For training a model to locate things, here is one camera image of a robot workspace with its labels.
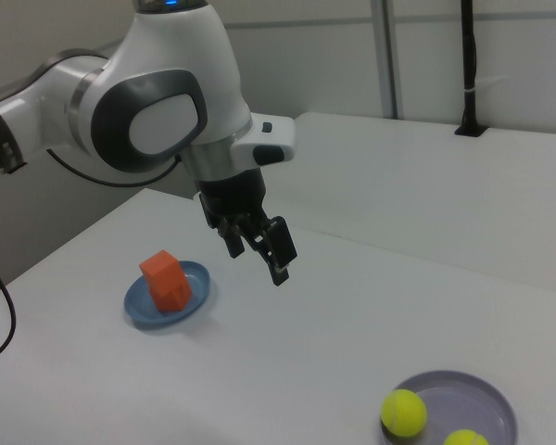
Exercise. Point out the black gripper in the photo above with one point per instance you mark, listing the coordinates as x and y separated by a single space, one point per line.
234 197

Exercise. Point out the orange foam cube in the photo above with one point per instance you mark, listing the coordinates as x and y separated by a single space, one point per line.
180 296
157 269

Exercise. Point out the yellow tennis ball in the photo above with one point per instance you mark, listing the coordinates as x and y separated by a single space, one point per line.
466 438
404 412

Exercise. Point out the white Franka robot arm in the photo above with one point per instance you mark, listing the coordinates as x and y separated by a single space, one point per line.
180 46

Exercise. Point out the blue plastic plate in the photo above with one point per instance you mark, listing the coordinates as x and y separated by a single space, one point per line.
199 285

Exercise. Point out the purple plastic plate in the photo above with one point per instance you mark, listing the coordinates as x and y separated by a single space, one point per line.
472 394

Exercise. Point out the black stand with clamp base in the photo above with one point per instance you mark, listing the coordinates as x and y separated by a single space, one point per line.
468 69

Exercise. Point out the grey partition post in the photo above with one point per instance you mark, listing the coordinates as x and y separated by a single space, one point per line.
391 46

